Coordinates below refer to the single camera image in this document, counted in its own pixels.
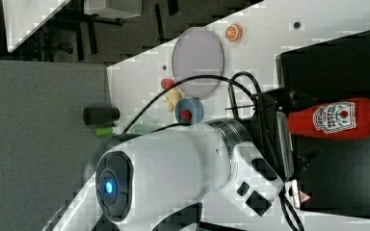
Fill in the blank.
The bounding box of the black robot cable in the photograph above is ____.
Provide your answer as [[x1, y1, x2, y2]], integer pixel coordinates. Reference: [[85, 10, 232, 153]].
[[121, 70, 306, 231]]

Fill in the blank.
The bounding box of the red strawberry toy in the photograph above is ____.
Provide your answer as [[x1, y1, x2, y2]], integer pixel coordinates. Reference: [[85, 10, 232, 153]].
[[160, 79, 174, 90]]

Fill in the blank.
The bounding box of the red ketchup bottle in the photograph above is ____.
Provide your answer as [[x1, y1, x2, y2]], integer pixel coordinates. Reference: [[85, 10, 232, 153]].
[[287, 97, 370, 140]]

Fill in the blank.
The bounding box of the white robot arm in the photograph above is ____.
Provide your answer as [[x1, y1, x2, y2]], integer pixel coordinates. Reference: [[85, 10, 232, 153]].
[[42, 92, 304, 231]]

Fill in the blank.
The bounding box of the black toaster oven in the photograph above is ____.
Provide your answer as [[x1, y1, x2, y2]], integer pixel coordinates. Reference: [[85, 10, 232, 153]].
[[277, 30, 370, 218]]

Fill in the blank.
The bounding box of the small red object in cup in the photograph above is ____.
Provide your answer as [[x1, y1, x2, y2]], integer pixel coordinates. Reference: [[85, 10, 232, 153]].
[[180, 110, 192, 122]]

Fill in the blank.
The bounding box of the black cylinder post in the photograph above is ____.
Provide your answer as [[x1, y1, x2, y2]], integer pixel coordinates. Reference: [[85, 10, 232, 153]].
[[82, 108, 120, 125]]

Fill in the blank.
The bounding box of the green cylinder object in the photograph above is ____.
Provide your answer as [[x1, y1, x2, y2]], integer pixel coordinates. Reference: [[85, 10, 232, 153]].
[[94, 127, 114, 137]]

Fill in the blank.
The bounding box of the orange slice toy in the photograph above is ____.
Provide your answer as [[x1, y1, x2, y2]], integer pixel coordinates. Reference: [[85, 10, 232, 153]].
[[225, 24, 243, 41]]

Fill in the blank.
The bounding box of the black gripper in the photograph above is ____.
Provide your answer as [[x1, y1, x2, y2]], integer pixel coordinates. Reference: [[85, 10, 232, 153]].
[[251, 88, 308, 180]]

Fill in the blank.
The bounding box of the blue cup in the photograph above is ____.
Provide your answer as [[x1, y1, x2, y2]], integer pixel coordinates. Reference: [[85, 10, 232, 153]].
[[174, 98, 203, 124]]

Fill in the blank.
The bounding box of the peeled banana toy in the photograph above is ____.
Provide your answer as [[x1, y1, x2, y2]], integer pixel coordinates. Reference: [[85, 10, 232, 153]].
[[163, 89, 182, 113]]

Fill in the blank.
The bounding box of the grey round plate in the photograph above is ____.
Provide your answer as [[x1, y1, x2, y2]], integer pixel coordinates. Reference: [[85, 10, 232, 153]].
[[171, 27, 225, 99]]

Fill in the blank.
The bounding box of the green mug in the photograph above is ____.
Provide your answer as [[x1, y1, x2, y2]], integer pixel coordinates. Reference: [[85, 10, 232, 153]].
[[129, 123, 158, 135]]

